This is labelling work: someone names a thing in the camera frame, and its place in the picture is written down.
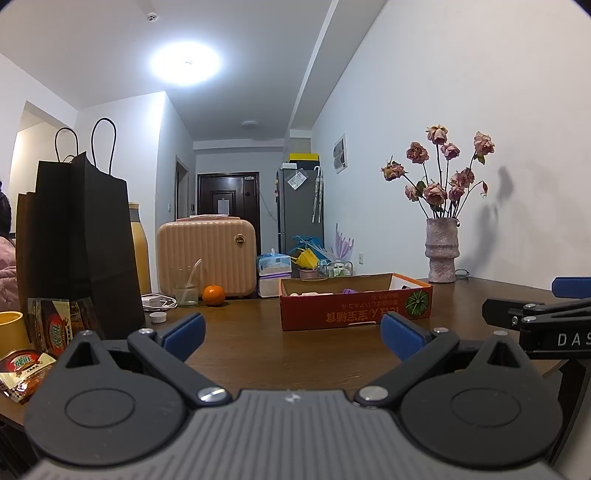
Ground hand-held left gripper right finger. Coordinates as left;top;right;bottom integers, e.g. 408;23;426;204
353;311;532;409

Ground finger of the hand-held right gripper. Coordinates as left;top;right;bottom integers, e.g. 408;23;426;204
482;298;591;330
551;276;591;299

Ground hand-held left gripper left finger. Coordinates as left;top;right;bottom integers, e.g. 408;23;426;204
60;312;233;408

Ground red cardboard box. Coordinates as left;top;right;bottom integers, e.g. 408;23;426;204
278;272;434;332

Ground glass cup with straw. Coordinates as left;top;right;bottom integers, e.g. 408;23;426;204
168;258;203;308

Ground pink ribbed suitcase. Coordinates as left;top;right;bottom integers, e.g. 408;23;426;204
156;214;258;300

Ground grey ceramic vase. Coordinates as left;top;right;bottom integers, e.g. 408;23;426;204
425;217;461;284

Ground yellow thermos bottle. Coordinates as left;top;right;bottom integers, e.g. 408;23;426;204
128;202;153;296

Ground purple artificial flowers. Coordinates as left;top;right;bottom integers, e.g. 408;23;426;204
329;222;356;264

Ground blue tissue pack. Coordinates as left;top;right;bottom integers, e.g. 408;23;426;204
256;248;293;278

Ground red gold snack box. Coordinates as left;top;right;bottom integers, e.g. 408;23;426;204
27;297;96;359

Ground blue folding rack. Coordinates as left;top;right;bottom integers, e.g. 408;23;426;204
291;235;327;255

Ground dried pink roses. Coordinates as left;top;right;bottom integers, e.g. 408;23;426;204
380;124;496;220

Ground black paper bag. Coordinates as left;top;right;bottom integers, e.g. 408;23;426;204
16;117;147;357

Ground side room door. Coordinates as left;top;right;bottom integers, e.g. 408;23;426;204
174;155;190;222

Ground dark entrance door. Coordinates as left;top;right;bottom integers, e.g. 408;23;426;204
197;172;260;259

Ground grey refrigerator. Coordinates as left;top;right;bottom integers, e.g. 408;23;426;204
276;167;324;278

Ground red snack packet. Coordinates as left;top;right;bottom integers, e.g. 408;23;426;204
0;350;57;406

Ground folded white umbrella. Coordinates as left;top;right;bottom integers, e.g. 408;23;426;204
311;167;324;225

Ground yellow cup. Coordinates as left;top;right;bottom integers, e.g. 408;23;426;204
0;311;34;361

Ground round ceiling lamp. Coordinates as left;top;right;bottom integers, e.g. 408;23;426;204
148;40;223;86

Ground wall picture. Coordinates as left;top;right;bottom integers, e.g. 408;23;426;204
333;133;347;175

